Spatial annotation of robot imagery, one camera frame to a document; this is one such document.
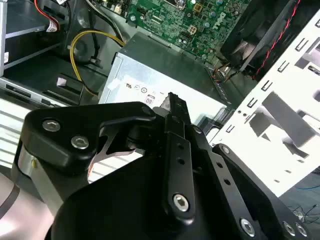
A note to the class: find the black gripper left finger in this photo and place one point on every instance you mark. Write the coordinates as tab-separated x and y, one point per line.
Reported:
55	145

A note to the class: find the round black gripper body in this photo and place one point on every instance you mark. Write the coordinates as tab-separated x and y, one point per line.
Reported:
112	212

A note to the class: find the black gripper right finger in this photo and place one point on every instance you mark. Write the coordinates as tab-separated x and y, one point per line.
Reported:
225	175

